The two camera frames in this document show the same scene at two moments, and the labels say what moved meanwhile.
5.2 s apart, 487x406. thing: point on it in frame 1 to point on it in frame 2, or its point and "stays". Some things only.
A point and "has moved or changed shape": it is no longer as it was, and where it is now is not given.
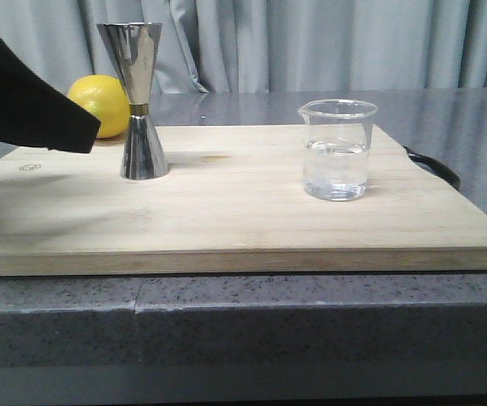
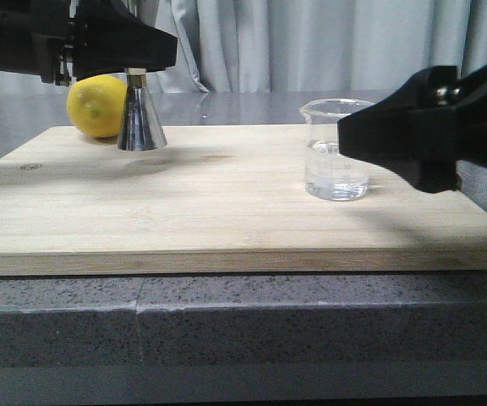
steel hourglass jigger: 133,47 has moved or changed shape
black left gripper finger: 15,102 to 64,40
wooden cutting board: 232,203 stays
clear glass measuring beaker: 337,144 stays
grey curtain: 268,46 stays
